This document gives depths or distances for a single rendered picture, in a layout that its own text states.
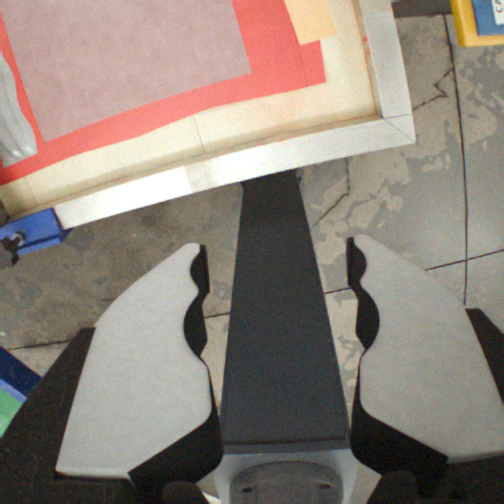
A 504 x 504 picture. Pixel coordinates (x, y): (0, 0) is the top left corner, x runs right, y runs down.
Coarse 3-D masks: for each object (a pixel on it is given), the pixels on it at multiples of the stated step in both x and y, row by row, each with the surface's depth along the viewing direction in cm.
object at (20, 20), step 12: (0, 0) 41; (12, 0) 41; (24, 0) 41; (36, 0) 41; (48, 0) 42; (60, 0) 42; (0, 12) 42; (12, 12) 42; (24, 12) 42; (36, 12) 42; (0, 24) 42; (12, 24) 43; (24, 24) 43; (0, 36) 43
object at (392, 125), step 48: (384, 0) 39; (384, 48) 42; (384, 96) 45; (240, 144) 51; (288, 144) 48; (336, 144) 48; (384, 144) 48; (96, 192) 51; (144, 192) 51; (192, 192) 51
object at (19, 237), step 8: (16, 232) 52; (0, 240) 49; (8, 240) 49; (16, 240) 52; (24, 240) 53; (0, 248) 48; (8, 248) 48; (16, 248) 49; (0, 256) 48; (8, 256) 48; (16, 256) 50; (0, 264) 49; (8, 264) 49
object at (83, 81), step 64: (128, 0) 42; (192, 0) 43; (256, 0) 43; (64, 64) 46; (128, 64) 46; (192, 64) 47; (256, 64) 47; (320, 64) 46; (64, 128) 50; (128, 128) 51
